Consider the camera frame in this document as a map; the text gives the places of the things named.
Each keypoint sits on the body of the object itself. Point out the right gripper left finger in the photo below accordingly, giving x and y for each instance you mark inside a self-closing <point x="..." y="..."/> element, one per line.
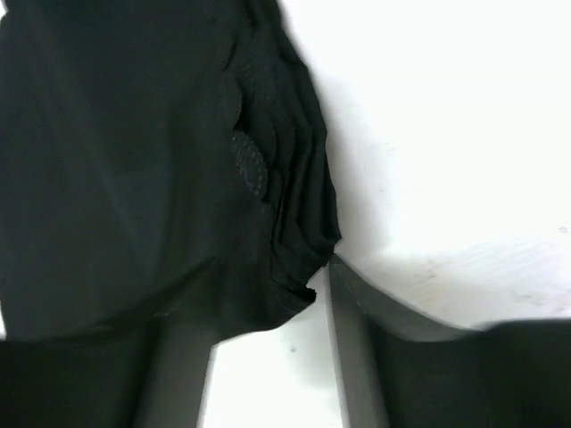
<point x="150" y="376"/>

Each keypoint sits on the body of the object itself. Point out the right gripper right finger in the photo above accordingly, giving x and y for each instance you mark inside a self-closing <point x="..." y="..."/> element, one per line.
<point x="400" y="368"/>

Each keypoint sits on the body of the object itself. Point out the black cloth placemat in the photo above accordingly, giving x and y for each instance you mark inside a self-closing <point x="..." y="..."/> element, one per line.
<point x="144" y="141"/>

